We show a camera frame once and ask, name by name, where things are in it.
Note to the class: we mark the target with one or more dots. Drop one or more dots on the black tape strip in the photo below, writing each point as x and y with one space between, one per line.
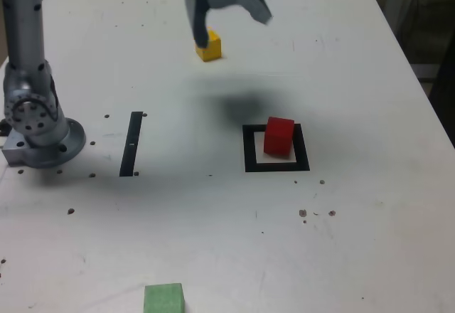
131 142

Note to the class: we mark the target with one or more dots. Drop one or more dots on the black tape square outline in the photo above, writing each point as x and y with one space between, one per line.
249 149

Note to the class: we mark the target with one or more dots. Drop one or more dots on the black base connector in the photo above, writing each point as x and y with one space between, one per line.
3 127

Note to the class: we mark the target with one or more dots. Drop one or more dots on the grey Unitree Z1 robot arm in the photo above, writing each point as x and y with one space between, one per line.
28 78

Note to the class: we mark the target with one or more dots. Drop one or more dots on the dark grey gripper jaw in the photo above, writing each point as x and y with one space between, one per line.
199 21

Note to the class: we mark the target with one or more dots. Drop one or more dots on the yellow cube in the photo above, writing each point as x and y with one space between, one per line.
214 49

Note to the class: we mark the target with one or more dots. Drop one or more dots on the green cube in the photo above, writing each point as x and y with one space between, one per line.
163 298

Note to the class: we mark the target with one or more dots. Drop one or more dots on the red cube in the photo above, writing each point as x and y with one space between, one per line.
279 137

